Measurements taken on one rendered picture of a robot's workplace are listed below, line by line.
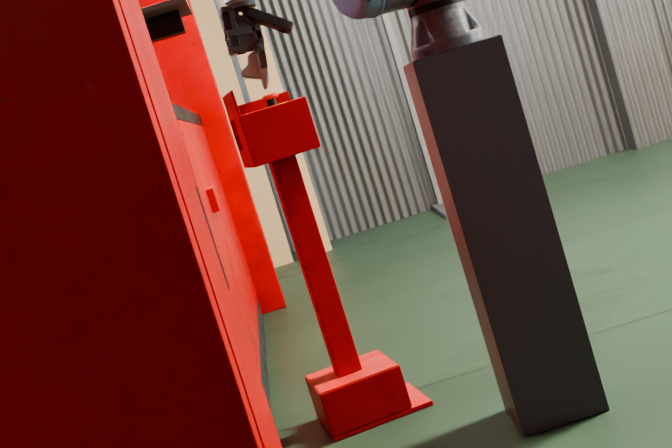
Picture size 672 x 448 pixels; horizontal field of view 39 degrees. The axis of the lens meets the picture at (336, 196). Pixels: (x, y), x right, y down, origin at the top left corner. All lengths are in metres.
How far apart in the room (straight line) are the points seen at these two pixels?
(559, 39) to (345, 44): 1.26
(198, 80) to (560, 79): 2.54
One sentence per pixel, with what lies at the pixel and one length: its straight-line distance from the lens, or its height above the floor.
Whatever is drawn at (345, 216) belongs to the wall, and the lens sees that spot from 5.58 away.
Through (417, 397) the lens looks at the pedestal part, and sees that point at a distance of 2.33.
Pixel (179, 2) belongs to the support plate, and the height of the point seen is 0.99.
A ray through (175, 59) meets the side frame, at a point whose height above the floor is 1.12.
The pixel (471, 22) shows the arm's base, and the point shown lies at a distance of 1.90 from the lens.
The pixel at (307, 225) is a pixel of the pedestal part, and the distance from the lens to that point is 2.22.
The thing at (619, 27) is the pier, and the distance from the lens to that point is 5.71.
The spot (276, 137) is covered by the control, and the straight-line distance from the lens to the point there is 2.13.
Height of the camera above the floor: 0.73
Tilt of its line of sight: 5 degrees down
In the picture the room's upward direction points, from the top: 17 degrees counter-clockwise
